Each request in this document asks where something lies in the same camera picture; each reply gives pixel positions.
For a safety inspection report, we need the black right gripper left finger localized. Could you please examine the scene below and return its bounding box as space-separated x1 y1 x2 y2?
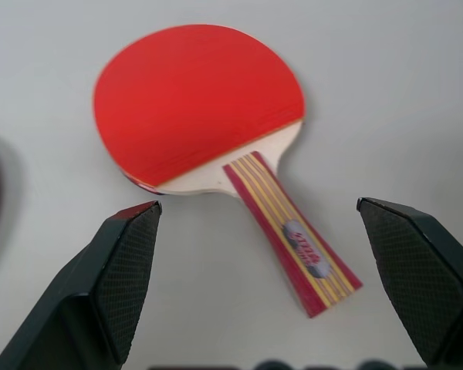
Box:
0 200 164 370

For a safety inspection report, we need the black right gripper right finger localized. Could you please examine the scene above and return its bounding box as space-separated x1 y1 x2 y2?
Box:
356 197 463 370

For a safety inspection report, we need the red table tennis paddle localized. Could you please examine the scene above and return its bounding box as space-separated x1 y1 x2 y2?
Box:
92 23 364 319

